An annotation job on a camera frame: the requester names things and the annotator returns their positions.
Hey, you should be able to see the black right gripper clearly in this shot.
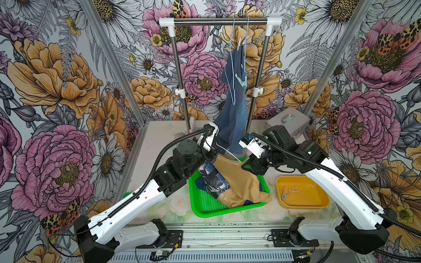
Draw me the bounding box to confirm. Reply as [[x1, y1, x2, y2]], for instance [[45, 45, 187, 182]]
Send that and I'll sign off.
[[241, 146, 288, 176]]

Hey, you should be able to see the tan tank top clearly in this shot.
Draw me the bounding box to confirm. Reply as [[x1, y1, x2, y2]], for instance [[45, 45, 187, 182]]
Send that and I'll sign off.
[[198, 155, 271, 208]]

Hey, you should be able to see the dark blue t-shirt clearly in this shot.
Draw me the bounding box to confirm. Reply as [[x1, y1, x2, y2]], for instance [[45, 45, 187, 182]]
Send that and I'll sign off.
[[195, 177, 212, 199]]

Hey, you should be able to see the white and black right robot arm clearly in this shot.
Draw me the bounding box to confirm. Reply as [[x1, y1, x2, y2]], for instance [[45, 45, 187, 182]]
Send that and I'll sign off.
[[239, 126, 421, 262]]

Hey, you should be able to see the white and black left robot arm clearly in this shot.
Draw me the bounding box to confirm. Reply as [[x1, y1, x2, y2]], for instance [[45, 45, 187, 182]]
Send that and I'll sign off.
[[73, 122, 219, 263]]

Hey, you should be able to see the blue hanger of light shirt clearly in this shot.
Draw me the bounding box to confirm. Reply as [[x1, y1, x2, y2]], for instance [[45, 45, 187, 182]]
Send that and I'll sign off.
[[229, 17, 236, 106]]

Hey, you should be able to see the light blue t-shirt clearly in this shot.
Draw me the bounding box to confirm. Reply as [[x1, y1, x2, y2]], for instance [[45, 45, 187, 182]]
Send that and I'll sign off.
[[214, 47, 248, 155]]

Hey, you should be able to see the green perforated plastic basket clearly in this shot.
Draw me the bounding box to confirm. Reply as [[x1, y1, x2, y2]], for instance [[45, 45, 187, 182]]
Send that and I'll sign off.
[[189, 158, 270, 218]]

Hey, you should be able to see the silver metal case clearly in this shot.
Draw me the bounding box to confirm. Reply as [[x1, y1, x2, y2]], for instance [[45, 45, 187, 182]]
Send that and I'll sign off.
[[264, 107, 310, 139]]

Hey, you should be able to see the yellow plastic tray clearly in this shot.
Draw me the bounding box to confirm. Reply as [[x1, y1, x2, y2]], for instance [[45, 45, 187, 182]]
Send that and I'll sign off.
[[276, 175, 330, 209]]

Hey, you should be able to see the teal plastic clothespin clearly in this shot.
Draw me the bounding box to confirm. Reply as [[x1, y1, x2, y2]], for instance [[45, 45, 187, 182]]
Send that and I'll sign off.
[[235, 74, 247, 89]]

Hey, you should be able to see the metal clothes rack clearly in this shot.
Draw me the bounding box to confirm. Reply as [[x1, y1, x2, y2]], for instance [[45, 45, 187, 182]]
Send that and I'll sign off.
[[158, 16, 283, 139]]

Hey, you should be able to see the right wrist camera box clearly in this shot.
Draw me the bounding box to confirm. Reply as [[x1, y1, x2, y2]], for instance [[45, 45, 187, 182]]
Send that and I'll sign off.
[[239, 134, 266, 158]]

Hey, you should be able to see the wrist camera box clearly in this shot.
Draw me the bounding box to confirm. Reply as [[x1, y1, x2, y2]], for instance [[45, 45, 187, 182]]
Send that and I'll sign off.
[[239, 134, 266, 158], [198, 122, 219, 152]]

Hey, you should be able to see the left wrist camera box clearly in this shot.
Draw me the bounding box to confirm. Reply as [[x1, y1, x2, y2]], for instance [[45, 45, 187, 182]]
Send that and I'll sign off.
[[198, 122, 219, 152]]

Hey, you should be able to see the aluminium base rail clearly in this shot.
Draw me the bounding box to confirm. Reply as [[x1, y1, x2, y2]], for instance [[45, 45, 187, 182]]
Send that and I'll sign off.
[[111, 223, 366, 263]]

